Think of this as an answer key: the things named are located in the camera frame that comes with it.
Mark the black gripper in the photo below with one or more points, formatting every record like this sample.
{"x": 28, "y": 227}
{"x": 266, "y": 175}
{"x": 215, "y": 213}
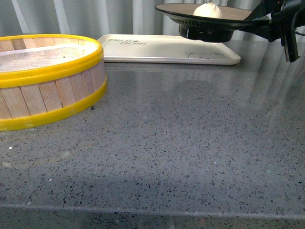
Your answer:
{"x": 286, "y": 16}

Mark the white steamed bun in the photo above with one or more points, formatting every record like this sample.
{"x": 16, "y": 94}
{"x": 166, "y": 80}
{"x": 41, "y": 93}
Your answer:
{"x": 209, "y": 10}

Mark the tan plate with black rim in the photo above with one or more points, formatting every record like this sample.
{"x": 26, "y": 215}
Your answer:
{"x": 203, "y": 28}

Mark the cream rectangular serving tray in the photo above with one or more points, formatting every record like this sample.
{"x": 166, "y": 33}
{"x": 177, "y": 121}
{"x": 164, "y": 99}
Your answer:
{"x": 164, "y": 49}

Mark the grey pleated curtain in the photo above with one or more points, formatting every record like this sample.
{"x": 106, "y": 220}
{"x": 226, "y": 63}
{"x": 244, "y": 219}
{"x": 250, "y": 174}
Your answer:
{"x": 91, "y": 18}

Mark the yellow rimmed bamboo steamer basket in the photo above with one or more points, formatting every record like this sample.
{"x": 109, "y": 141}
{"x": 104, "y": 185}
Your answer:
{"x": 45, "y": 78}

